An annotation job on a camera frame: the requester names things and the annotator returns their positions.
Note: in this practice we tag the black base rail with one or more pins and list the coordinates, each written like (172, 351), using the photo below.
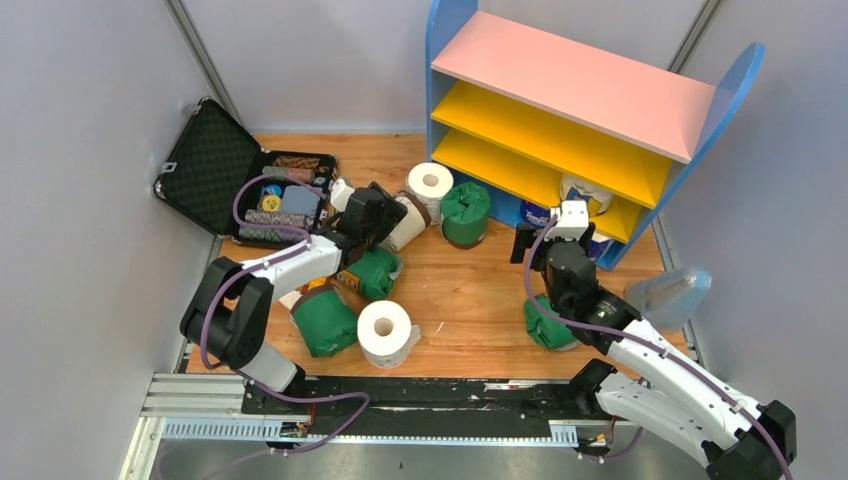
(436, 407)

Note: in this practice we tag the green wrapped roll front left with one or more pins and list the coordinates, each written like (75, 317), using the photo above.
(326, 323)

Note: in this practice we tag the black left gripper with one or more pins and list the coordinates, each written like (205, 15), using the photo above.
(391, 213)

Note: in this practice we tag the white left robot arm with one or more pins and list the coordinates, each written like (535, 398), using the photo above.
(228, 314)

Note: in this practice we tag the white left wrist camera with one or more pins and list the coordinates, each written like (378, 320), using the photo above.
(341, 190)

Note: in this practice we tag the blue playing card deck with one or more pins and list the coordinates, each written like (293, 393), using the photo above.
(299, 200)

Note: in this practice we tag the white toy brick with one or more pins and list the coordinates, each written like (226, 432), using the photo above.
(290, 299)

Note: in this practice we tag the plain white paper towel roll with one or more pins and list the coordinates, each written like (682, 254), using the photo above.
(429, 182)

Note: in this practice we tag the cream roll brown band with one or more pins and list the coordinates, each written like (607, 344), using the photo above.
(597, 199)

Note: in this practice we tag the black poker chip case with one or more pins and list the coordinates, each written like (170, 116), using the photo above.
(216, 171)

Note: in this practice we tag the green wrapped roll brown band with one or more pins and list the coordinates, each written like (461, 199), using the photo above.
(374, 276)

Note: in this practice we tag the blue small blind button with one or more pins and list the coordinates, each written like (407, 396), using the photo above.
(275, 190)

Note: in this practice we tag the blue shelf with coloured boards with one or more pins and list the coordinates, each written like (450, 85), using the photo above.
(515, 109)

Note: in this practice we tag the green wrapped roll right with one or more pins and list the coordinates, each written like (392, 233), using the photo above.
(544, 331)

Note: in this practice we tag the yellow big blind button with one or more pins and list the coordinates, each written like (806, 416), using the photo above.
(271, 203)

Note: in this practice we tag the blue Tempo tissue pack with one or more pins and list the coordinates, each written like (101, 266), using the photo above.
(534, 214)

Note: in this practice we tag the plain green wrapped roll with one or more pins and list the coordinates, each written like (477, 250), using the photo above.
(465, 215)

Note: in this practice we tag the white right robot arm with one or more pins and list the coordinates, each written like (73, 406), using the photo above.
(730, 434)

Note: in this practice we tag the white paper towel roll front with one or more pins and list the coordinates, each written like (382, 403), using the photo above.
(386, 334)

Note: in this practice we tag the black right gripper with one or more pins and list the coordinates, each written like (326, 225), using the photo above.
(524, 235)

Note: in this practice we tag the cream roll blue picture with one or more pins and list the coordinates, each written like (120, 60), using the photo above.
(413, 223)

